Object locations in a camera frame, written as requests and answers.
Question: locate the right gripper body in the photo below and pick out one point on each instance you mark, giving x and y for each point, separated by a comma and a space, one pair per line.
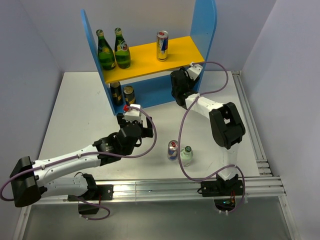
191, 83

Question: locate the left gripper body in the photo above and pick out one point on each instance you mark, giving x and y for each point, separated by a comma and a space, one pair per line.
146, 131

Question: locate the black gold can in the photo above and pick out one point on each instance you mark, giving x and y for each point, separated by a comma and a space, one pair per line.
116, 92
129, 95

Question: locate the red bull can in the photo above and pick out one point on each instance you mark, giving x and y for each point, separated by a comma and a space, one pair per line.
172, 150
162, 41

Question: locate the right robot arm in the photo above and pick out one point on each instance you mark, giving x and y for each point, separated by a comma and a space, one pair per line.
226, 125

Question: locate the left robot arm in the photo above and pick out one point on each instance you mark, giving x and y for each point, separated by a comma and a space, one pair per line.
33, 180

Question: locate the blue and yellow shelf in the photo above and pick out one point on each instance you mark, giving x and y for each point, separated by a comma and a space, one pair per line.
150, 78

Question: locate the front clear glass bottle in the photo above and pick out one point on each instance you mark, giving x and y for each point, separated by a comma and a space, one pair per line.
186, 156

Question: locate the green bottle red label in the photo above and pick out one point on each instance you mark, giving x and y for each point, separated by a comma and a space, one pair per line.
121, 50

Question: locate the green bottle yellow label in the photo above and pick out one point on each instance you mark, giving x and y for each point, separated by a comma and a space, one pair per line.
105, 52

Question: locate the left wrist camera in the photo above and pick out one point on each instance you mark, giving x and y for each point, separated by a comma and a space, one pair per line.
132, 113

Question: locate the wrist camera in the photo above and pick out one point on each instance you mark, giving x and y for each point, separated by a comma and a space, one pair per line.
132, 113
194, 70

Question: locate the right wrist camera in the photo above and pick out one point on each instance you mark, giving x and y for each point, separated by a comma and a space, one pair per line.
194, 70

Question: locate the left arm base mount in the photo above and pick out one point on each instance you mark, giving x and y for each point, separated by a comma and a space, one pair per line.
89, 207

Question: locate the aluminium right rail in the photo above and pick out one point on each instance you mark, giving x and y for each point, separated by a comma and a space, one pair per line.
260, 156

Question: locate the aluminium rail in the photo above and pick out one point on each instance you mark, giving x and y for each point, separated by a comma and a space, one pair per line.
260, 156
156, 190

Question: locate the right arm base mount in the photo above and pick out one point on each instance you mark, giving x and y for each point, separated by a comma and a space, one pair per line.
228, 189

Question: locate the aluminium front rail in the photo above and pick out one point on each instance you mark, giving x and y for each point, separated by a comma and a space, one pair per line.
156, 190

